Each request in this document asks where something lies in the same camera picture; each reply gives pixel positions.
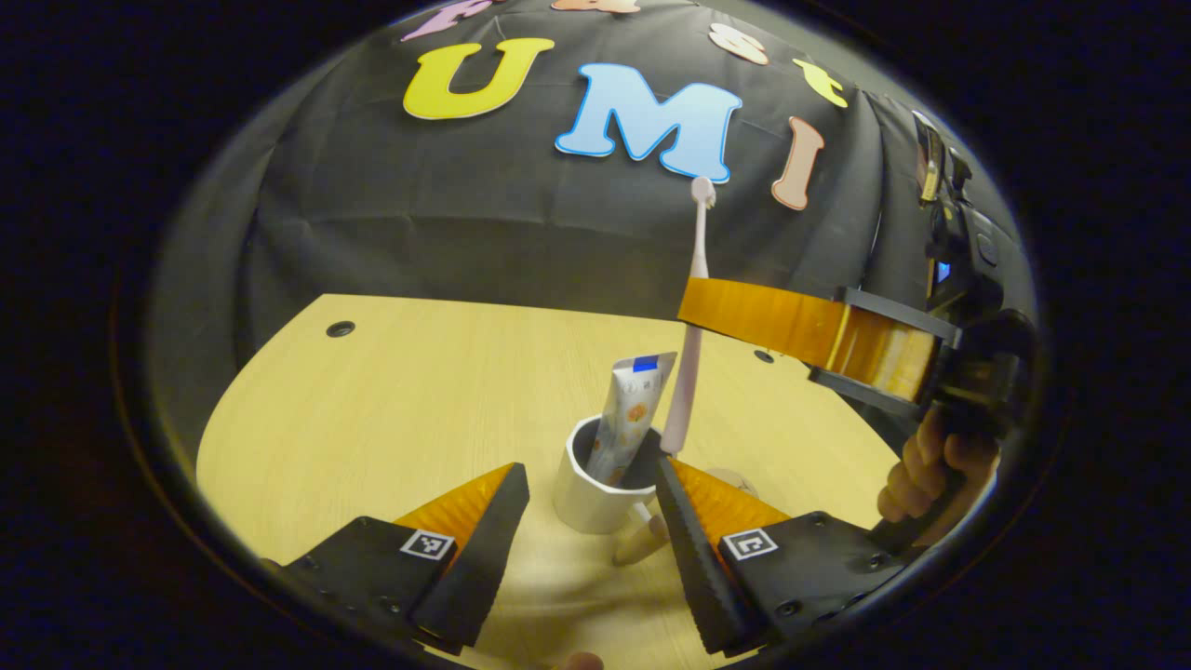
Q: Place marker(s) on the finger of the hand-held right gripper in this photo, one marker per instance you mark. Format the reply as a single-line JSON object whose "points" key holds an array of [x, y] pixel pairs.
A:
{"points": [[763, 321]]}

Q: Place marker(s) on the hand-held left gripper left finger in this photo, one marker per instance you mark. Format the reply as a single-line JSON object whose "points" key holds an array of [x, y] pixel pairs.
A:
{"points": [[484, 558]]}

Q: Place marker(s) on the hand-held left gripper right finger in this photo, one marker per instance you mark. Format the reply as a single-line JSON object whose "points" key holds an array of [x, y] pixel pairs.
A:
{"points": [[693, 558]]}

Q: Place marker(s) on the pink toothbrush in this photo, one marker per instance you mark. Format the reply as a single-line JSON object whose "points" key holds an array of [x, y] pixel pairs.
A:
{"points": [[687, 391]]}

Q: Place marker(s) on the white cup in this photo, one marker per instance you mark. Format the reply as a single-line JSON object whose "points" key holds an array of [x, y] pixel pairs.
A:
{"points": [[582, 507]]}

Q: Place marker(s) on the white toothpaste tube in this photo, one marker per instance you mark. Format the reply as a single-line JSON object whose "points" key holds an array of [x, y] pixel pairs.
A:
{"points": [[628, 409]]}

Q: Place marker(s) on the light wooden desktop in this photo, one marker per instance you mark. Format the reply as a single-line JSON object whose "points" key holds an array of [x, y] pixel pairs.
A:
{"points": [[372, 400]]}

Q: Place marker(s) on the black backdrop cloth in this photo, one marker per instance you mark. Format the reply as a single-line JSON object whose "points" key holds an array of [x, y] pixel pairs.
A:
{"points": [[419, 205]]}

